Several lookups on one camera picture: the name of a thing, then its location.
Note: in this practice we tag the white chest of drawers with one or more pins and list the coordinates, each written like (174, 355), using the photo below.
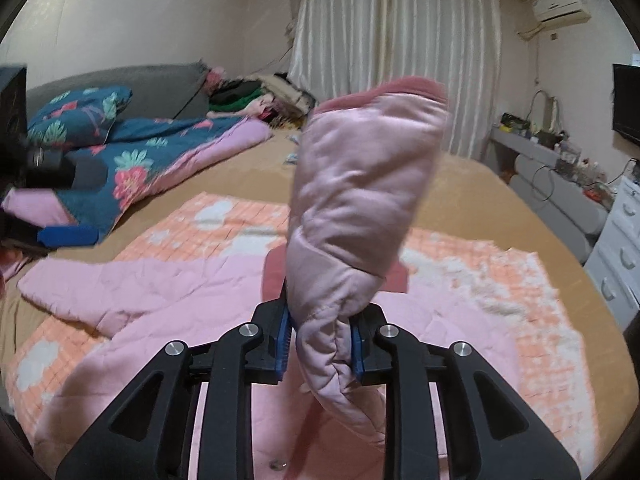
(617, 250)

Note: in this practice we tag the clutter of small bottles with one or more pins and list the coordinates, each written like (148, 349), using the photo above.
(570, 152)

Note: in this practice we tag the pile of mixed clothes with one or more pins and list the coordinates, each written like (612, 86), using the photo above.
(250, 95)

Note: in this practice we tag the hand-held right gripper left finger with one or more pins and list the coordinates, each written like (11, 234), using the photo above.
(281, 345)

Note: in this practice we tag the grey padded headboard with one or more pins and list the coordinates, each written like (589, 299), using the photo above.
(150, 87)

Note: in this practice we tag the orange and white checked blanket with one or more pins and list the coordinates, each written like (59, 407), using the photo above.
(525, 300)

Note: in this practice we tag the blue floral pillow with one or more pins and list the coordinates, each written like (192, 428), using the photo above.
(75, 115)

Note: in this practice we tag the white air conditioner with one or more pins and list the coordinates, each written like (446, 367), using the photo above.
(560, 5)

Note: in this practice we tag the grey bedside table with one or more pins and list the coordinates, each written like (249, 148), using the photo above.
(565, 200)

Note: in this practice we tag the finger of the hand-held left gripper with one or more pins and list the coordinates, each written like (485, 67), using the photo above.
(65, 170)
(67, 236)

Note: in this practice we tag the black flat television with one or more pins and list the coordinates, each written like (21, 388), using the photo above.
(629, 105)

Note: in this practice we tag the blue floral quilt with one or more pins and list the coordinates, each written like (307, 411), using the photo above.
(145, 160)

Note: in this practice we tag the pink quilted jacket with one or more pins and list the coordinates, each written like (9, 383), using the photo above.
(360, 185)

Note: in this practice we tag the white pleated curtain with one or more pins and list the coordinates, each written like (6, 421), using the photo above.
(400, 35)

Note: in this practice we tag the light blue garment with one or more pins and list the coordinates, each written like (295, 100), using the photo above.
(291, 159)

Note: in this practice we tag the bed with tan sheet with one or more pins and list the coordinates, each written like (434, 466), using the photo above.
(450, 185)

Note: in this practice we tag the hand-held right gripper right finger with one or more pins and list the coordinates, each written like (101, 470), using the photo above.
(358, 355)

